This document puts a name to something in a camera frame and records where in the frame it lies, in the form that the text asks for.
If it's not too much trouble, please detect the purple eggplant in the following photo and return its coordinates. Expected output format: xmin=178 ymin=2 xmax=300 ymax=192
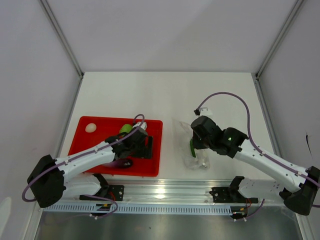
xmin=102 ymin=158 xmax=133 ymax=169

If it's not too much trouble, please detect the green chili pepper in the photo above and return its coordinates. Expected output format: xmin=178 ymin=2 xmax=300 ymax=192
xmin=189 ymin=139 xmax=196 ymax=158

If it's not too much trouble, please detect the light green round vegetable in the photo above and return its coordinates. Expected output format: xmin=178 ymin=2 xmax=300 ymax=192
xmin=119 ymin=123 xmax=133 ymax=134

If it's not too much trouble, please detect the clear zip top bag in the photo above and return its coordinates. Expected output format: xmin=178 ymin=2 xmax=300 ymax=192
xmin=171 ymin=118 xmax=210 ymax=171

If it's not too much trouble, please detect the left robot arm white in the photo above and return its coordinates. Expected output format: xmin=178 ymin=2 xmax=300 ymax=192
xmin=26 ymin=127 xmax=150 ymax=208

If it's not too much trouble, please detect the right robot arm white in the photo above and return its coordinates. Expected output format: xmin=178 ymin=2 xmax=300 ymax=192
xmin=190 ymin=115 xmax=320 ymax=216

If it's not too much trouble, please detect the red plastic tray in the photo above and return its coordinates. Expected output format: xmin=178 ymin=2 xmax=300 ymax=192
xmin=68 ymin=116 xmax=163 ymax=177

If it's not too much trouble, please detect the white egg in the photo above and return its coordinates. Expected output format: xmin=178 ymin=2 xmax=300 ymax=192
xmin=85 ymin=123 xmax=97 ymax=133

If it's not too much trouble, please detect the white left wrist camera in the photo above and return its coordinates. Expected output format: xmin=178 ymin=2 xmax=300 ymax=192
xmin=132 ymin=121 xmax=148 ymax=131

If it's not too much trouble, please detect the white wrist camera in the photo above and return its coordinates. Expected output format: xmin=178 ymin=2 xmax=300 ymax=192
xmin=199 ymin=107 xmax=213 ymax=118
xmin=132 ymin=121 xmax=148 ymax=131

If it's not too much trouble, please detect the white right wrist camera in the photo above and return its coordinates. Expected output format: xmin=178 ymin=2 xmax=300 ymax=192
xmin=199 ymin=107 xmax=213 ymax=118

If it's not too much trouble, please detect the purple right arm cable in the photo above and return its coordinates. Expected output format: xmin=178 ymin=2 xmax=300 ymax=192
xmin=193 ymin=92 xmax=320 ymax=187

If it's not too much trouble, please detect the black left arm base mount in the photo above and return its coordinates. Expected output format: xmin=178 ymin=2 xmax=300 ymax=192
xmin=79 ymin=173 xmax=125 ymax=202

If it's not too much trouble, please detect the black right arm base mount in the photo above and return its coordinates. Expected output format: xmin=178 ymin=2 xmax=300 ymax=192
xmin=209 ymin=176 xmax=259 ymax=204

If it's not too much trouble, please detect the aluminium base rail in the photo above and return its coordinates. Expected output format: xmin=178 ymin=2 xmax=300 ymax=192
xmin=34 ymin=178 xmax=293 ymax=207

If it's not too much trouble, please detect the white slotted cable duct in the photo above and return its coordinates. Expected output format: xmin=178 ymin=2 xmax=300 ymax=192
xmin=44 ymin=202 xmax=233 ymax=216

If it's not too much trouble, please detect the aluminium corner post right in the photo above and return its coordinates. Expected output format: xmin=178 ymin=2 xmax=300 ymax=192
xmin=254 ymin=0 xmax=307 ymax=78

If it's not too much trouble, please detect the aluminium corner post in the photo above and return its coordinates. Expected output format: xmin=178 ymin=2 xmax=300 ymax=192
xmin=254 ymin=0 xmax=307 ymax=78
xmin=38 ymin=0 xmax=84 ymax=79

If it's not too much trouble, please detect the aluminium corner post left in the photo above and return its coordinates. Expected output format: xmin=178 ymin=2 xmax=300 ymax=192
xmin=38 ymin=0 xmax=84 ymax=79

